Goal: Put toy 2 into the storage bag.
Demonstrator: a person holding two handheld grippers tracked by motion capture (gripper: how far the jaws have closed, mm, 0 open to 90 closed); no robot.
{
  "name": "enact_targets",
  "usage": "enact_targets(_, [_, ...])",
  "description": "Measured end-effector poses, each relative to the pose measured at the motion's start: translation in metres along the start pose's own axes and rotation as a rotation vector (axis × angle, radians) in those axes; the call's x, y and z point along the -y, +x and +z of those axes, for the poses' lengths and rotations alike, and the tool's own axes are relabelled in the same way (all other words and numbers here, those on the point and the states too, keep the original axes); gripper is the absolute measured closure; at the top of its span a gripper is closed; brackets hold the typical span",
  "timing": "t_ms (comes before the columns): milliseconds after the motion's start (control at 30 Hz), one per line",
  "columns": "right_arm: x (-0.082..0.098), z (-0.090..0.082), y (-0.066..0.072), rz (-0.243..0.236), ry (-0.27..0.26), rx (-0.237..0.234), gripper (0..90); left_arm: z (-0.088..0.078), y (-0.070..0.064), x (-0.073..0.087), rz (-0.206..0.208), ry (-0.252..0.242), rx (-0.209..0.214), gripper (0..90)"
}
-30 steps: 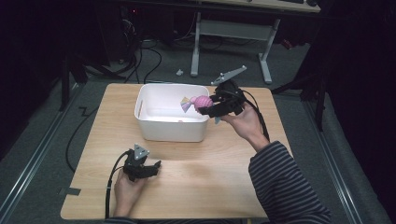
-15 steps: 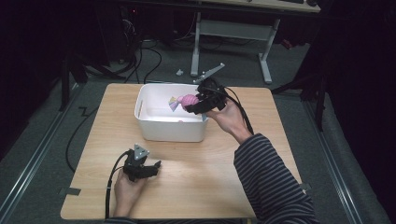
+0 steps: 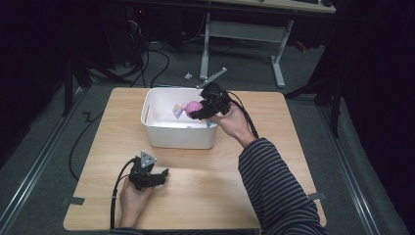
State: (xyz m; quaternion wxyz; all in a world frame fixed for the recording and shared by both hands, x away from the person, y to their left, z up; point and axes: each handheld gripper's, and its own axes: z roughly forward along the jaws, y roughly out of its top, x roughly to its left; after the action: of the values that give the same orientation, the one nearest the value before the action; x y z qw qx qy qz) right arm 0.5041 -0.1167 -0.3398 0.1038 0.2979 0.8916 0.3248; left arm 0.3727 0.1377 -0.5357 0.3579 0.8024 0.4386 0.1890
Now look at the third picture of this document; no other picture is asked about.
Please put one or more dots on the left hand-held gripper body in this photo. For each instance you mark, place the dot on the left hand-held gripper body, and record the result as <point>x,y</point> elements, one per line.
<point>141,174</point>

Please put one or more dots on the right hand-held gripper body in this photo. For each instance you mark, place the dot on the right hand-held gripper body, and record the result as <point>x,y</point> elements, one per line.
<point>215,98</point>

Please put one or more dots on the white plastic bin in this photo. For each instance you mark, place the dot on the white plastic bin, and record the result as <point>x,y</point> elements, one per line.
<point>179,133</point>

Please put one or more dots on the person's left hand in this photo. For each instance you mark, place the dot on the person's left hand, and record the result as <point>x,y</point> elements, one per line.
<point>133,205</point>

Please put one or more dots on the person's right hand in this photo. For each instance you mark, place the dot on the person's right hand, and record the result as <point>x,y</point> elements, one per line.
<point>233,125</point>

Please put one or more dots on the small white floor scrap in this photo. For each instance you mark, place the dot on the small white floor scrap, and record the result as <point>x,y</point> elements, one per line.
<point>188,76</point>

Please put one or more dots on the grey tape strip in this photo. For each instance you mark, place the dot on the grey tape strip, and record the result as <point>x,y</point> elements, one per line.
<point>317,196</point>
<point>73,200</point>

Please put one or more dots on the desk with white legs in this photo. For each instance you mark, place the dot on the desk with white legs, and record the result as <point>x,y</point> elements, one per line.
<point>244,31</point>

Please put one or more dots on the black computer tower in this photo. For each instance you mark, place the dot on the black computer tower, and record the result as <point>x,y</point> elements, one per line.
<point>135,36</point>

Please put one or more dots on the red floor object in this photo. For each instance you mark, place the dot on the red floor object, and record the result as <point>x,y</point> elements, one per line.
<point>300,46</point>

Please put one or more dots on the black metal stand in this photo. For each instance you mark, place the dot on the black metal stand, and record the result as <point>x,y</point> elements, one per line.
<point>73,81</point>
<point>326,91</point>

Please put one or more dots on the black keyboard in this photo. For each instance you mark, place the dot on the black keyboard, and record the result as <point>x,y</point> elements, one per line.
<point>305,1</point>

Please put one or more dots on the black computer mouse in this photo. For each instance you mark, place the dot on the black computer mouse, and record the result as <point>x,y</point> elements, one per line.
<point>326,3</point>

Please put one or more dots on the metal floor rail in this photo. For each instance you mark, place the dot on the metal floor rail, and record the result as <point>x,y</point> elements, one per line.
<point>345,163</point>
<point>36,158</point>

